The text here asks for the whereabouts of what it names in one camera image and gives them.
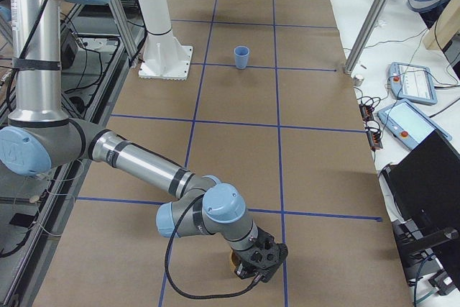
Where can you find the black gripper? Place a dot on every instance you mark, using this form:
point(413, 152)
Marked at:
point(246, 264)

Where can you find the blue cup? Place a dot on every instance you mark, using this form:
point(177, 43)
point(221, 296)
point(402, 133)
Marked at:
point(241, 56)

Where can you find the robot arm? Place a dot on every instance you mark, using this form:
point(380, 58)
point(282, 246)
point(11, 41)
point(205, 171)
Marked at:
point(40, 136)

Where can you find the yellow wooden cup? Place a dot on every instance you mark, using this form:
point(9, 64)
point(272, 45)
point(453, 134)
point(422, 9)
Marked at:
point(234, 261)

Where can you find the brown paper table cover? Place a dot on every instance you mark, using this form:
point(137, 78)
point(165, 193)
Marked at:
point(285, 131)

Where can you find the black orange terminal strip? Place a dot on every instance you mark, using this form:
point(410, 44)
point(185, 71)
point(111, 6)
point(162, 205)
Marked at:
point(371, 126)

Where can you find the black monitor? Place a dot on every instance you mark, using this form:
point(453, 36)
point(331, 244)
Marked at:
point(425, 187)

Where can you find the near teach pendant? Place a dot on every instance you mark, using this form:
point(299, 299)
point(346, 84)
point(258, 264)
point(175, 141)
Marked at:
point(408, 123)

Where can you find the teach pendant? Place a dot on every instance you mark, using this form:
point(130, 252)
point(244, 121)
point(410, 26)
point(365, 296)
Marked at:
point(413, 82)
point(408, 123)

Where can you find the small metal cylinder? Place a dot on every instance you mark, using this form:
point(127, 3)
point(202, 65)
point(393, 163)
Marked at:
point(358, 80)

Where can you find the far teach pendant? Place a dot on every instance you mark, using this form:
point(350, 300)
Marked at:
point(413, 82)

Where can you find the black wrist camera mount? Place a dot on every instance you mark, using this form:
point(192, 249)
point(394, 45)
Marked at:
point(267, 253)

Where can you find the white camera post base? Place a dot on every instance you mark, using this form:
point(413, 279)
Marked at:
point(163, 55)

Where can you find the aluminium frame post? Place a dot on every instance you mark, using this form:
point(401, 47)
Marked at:
point(364, 34)

